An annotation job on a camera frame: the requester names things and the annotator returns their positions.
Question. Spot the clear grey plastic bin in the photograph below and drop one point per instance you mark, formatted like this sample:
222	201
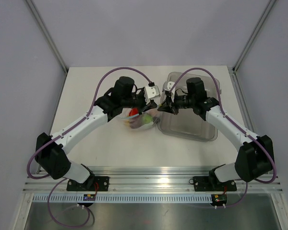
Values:
186	124

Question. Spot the green toy fruit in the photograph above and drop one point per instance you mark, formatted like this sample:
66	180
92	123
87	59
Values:
147	119

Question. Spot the black mounting plate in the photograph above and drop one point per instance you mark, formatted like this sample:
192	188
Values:
205	184
96	183

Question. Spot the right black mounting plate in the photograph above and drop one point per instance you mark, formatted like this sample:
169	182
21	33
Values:
205	184

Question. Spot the white slotted cable duct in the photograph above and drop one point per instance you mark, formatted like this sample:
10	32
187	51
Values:
125	198

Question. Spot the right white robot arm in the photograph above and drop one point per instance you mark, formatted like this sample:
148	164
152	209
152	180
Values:
255	153

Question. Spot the right small circuit board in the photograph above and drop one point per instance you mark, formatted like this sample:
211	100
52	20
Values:
219	200

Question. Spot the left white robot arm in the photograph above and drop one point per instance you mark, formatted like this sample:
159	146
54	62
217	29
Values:
52	150

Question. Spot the clear zip top bag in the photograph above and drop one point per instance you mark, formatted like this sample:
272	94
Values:
125	119

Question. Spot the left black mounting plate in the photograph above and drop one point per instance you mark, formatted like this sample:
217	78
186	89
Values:
96	183

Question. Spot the left small circuit board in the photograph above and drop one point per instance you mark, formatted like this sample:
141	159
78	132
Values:
89	197

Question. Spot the aluminium frame post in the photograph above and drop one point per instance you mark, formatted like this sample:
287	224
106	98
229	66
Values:
46	34
255	33

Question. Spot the small circuit board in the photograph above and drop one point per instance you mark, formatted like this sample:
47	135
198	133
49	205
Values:
219	200
89	197

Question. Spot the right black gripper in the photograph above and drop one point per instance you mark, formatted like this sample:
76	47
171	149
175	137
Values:
167	106

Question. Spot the purple toy eggplant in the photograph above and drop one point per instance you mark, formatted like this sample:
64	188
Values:
135	124

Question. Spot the left aluminium frame post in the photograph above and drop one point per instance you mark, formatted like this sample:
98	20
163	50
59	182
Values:
46	34

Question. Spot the right aluminium frame post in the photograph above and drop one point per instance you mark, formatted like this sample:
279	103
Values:
255	33

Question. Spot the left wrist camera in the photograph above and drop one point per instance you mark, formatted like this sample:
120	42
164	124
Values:
151	92

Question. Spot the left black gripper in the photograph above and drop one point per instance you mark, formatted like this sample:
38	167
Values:
151	105

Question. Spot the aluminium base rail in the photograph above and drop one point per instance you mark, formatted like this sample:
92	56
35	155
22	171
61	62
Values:
150	180

